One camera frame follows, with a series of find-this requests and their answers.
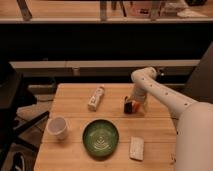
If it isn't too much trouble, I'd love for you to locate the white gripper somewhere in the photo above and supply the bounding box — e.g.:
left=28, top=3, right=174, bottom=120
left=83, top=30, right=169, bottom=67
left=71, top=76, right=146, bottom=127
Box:
left=124, top=86, right=147, bottom=114

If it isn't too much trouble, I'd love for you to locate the orange marker pen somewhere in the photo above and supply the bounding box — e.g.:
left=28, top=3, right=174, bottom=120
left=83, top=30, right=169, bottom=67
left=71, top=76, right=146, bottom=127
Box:
left=133, top=103, right=140, bottom=112

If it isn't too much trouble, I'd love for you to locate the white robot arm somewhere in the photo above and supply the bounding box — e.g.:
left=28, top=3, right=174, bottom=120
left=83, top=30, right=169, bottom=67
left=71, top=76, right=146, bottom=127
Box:
left=130, top=67, right=213, bottom=171

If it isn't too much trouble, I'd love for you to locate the green ceramic bowl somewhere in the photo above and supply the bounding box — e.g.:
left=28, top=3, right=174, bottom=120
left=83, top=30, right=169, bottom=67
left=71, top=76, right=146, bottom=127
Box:
left=82, top=119, right=119, bottom=158

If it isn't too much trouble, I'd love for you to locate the white tube bottle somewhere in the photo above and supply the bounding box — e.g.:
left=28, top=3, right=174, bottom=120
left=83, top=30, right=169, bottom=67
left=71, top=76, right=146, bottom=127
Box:
left=88, top=85, right=105, bottom=111

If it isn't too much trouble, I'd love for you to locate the dark chair right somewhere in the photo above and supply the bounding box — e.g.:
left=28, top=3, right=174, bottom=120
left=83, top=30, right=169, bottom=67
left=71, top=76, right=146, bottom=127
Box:
left=183, top=42, right=213, bottom=103

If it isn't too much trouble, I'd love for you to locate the black office chair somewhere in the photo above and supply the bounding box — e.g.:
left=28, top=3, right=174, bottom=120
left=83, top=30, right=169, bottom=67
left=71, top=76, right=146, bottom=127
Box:
left=0, top=60, right=49, bottom=171

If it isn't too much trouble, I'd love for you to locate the grey metal rail shelf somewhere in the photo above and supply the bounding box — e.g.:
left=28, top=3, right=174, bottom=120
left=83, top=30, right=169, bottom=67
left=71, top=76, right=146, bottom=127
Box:
left=11, top=60, right=199, bottom=77

